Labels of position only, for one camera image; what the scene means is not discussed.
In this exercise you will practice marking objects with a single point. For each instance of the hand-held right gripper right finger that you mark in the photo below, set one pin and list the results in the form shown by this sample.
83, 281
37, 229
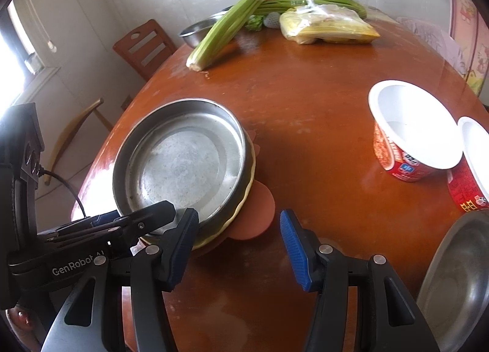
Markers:
296, 252

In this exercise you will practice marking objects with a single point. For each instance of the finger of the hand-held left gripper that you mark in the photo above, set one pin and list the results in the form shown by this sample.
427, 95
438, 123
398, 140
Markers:
149, 218
105, 218

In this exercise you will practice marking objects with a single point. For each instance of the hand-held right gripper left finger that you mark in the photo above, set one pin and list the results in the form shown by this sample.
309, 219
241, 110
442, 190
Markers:
179, 252

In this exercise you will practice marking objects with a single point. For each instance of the orange plastic plate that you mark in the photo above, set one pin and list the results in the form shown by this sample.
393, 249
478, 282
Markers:
256, 214

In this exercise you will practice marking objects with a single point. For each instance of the round steel pan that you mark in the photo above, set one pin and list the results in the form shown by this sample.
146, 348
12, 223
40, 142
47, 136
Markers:
183, 161

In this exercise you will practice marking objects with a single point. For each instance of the yellow shell-shaped plate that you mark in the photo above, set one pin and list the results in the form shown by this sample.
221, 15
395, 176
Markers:
251, 166

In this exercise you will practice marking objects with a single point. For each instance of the large steel bowl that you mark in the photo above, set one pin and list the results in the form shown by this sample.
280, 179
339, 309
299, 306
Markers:
458, 287

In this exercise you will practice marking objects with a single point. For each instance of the paper noodle bowl blue label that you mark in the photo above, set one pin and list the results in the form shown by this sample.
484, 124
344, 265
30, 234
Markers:
412, 126

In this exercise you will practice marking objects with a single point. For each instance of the red paper noodle bowl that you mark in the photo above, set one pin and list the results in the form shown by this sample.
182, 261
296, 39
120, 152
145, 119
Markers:
473, 183

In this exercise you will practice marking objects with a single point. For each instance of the person's left hand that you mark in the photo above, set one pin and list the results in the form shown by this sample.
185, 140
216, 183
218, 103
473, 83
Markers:
23, 319

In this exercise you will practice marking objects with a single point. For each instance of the light curved wooden chair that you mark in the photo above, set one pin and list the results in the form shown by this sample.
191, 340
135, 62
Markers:
72, 126

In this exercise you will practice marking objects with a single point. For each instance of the brown wooden chair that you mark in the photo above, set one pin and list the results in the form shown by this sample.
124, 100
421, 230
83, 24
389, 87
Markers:
147, 46

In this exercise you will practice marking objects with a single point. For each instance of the window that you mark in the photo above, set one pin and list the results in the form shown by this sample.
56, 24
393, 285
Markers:
23, 50

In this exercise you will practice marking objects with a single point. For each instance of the small steel basin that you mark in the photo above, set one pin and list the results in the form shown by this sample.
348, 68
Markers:
198, 31

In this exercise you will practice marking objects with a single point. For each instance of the celery bunch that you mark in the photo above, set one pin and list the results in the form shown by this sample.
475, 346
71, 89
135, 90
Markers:
225, 31

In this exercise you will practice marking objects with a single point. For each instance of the green leafy vegetable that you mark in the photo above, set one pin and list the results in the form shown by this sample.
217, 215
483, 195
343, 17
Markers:
254, 24

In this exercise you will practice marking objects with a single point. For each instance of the yellow food plastic bag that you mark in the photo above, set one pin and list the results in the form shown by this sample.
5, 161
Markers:
328, 29

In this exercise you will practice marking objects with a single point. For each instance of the fruit in foam net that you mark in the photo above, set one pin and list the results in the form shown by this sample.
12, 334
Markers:
272, 22

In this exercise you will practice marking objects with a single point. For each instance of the green vegetable stalks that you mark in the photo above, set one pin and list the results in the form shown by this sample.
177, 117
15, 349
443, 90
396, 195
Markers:
332, 2

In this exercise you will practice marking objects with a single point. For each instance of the purple cloth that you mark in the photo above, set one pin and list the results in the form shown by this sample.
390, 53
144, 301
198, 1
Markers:
431, 36

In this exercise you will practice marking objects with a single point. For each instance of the pink cartoon cat wardrobe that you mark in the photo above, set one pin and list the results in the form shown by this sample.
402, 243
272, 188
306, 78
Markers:
473, 31

